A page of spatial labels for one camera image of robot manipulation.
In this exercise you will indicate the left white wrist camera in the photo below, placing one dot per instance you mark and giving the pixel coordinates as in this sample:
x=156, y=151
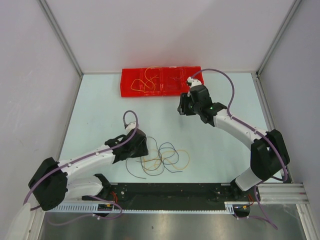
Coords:
x=131, y=126

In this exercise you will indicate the aluminium corner post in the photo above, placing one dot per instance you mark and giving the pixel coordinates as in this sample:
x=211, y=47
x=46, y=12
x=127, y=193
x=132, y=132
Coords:
x=49, y=15
x=279, y=34

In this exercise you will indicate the left aluminium corner post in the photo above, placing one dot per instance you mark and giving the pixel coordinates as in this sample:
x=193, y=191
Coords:
x=49, y=15

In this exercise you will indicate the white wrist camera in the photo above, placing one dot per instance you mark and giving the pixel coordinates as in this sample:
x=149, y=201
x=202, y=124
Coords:
x=131, y=126
x=192, y=82

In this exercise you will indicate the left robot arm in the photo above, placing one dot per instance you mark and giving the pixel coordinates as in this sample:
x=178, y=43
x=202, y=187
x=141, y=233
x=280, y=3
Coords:
x=80, y=177

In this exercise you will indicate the right aluminium corner post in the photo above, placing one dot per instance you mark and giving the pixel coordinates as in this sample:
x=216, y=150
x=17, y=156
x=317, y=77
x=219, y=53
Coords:
x=279, y=34

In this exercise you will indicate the grey slotted cable duct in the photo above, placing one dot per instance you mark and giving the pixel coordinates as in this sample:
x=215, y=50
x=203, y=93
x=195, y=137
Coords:
x=104, y=208

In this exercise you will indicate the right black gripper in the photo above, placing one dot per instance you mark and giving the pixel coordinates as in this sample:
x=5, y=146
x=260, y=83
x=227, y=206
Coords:
x=182, y=108

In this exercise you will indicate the red compartment bin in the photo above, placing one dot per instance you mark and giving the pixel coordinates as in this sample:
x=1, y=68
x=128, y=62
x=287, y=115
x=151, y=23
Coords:
x=155, y=81

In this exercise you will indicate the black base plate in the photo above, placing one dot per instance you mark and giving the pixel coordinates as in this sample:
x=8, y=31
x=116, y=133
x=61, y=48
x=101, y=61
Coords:
x=218, y=192

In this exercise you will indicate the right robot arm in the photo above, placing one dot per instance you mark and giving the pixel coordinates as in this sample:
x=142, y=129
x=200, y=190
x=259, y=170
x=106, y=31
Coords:
x=268, y=151

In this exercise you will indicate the aluminium frame rail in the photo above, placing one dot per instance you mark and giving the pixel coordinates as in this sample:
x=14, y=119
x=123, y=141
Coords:
x=268, y=192

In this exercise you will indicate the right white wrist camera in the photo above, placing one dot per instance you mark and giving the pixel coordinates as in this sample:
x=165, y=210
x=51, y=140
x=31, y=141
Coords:
x=192, y=82

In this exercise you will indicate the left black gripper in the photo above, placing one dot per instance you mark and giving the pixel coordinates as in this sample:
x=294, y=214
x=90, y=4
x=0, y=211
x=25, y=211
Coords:
x=142, y=151

